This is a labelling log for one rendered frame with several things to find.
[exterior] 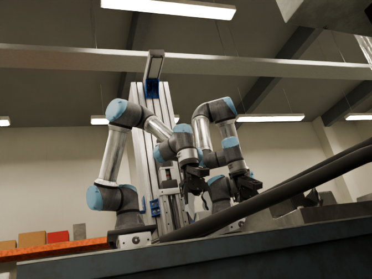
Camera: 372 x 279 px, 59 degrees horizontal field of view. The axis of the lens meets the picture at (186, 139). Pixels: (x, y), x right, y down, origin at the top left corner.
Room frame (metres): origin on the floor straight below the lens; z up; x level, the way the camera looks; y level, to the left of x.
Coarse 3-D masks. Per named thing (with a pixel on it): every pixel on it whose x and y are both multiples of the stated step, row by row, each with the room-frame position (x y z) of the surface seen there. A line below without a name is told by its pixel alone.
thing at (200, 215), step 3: (207, 210) 1.11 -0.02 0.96; (210, 210) 1.12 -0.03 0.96; (195, 213) 1.11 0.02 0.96; (198, 213) 1.10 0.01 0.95; (201, 213) 1.10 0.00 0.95; (204, 213) 1.11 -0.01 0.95; (207, 213) 1.11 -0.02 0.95; (210, 213) 1.12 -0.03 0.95; (195, 216) 1.12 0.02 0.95; (198, 216) 1.10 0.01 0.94; (201, 216) 1.10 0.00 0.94; (204, 216) 1.11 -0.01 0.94; (195, 219) 1.12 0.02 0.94; (198, 219) 1.10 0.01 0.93; (192, 222) 1.16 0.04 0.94
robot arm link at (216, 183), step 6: (222, 174) 1.74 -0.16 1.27; (210, 180) 1.73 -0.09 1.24; (216, 180) 1.72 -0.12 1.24; (222, 180) 1.72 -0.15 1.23; (228, 180) 1.71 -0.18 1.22; (210, 186) 1.73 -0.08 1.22; (216, 186) 1.72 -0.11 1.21; (222, 186) 1.72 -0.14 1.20; (228, 186) 1.71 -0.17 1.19; (216, 192) 1.72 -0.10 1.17; (222, 192) 1.72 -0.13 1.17; (228, 192) 1.73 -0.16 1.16; (216, 198) 1.72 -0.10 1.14
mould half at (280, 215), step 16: (320, 192) 1.06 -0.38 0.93; (272, 208) 0.97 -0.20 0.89; (288, 208) 0.99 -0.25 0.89; (304, 208) 0.86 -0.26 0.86; (320, 208) 0.88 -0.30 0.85; (336, 208) 0.90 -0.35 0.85; (352, 208) 0.92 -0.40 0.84; (368, 208) 0.95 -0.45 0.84; (256, 224) 1.03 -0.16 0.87; (272, 224) 0.96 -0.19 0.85; (288, 224) 0.90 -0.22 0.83
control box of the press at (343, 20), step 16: (288, 0) 0.39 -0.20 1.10; (304, 0) 0.37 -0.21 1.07; (320, 0) 0.38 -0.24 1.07; (336, 0) 0.38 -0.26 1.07; (352, 0) 0.39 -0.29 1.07; (368, 0) 0.40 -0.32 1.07; (288, 16) 0.40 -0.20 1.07; (304, 16) 0.41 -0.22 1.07; (320, 16) 0.41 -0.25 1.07; (336, 16) 0.42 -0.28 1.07; (352, 16) 0.43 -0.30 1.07; (368, 16) 0.42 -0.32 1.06; (352, 32) 0.47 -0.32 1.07; (368, 32) 0.48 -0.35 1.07
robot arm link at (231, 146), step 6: (228, 138) 1.29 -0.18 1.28; (234, 138) 1.30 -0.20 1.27; (222, 144) 1.32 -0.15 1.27; (228, 144) 1.30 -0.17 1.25; (234, 144) 1.29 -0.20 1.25; (228, 150) 1.30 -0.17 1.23; (234, 150) 1.30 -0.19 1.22; (240, 150) 1.31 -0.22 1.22; (228, 156) 1.31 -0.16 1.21; (234, 156) 1.30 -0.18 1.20; (240, 156) 1.31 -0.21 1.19; (228, 162) 1.32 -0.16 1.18
